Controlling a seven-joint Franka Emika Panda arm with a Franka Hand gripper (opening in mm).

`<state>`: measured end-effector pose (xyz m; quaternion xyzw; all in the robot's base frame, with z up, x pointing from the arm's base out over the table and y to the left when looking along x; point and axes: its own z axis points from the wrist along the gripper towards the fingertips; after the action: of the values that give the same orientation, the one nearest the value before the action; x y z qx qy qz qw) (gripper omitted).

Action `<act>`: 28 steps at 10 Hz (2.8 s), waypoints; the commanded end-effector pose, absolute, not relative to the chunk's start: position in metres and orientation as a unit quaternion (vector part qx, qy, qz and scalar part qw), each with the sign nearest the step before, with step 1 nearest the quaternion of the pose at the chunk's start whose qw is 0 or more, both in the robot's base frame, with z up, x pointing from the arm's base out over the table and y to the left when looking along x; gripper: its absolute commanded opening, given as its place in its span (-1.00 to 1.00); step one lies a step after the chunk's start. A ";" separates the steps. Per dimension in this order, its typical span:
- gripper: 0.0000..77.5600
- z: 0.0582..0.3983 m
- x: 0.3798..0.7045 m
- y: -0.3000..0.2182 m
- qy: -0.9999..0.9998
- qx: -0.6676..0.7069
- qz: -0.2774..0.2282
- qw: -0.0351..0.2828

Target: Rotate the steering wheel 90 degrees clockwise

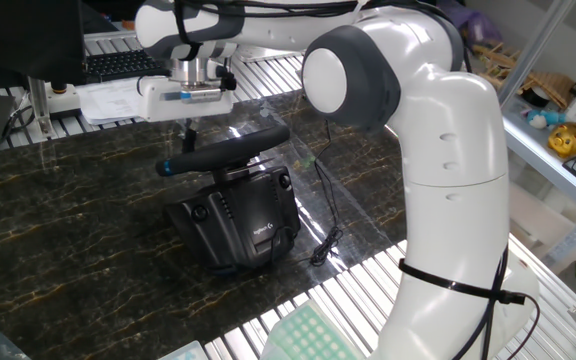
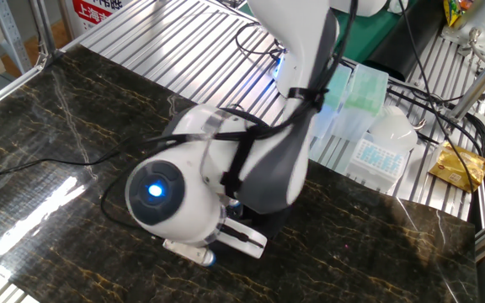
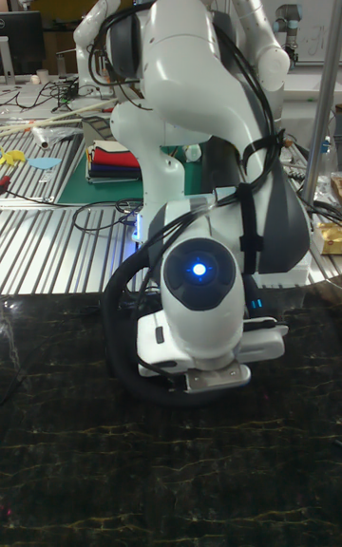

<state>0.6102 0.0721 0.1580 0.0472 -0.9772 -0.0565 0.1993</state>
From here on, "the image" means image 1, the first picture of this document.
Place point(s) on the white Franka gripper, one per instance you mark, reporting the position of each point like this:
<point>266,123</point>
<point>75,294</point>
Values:
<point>160,102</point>

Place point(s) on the black racing steering wheel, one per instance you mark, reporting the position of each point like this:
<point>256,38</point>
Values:
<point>218,152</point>

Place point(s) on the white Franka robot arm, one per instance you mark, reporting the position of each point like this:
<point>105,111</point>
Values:
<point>458,150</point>

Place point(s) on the white paper stack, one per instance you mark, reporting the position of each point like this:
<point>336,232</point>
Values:
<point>110,102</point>

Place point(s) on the black keyboard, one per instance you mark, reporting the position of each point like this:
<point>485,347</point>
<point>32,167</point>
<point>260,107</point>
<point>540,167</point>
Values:
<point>118,65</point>

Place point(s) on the orange small object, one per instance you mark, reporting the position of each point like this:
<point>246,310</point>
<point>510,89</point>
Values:
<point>129,25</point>

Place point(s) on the white box black knob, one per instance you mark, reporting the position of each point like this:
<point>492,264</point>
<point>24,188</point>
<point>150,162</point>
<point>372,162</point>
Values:
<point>63,100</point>

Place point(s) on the dark marble pattern sheet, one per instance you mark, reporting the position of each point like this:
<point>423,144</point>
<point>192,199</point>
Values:
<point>68,250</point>

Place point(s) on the black monitor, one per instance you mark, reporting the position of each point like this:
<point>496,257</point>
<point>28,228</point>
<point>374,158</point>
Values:
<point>23,35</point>

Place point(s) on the white pipette tip rack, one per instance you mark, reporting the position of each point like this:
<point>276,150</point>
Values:
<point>185,352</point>

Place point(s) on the green pipette tip box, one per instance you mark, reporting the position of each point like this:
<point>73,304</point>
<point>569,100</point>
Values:
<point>308,335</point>

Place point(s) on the purple bag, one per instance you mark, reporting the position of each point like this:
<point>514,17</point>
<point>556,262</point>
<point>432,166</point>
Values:
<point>473,25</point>

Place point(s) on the grey metal shelf rack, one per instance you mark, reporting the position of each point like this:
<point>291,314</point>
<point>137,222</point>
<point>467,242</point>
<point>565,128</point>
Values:
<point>543,145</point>

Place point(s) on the blue plush toy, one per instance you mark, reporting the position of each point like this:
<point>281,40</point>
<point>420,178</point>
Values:
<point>545,119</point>

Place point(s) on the wooden rack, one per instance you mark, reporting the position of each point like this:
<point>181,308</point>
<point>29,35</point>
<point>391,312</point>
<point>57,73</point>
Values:
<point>543,85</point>

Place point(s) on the white foam box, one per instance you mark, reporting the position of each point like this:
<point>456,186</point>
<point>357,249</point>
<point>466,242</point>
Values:
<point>538,225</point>

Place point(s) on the gold piggy bank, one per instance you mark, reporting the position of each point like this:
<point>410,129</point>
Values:
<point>568,140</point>

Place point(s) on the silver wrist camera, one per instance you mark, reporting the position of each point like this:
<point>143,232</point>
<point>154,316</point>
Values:
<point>200,95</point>

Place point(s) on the short aluminium post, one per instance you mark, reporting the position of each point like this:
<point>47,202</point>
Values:
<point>39,105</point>

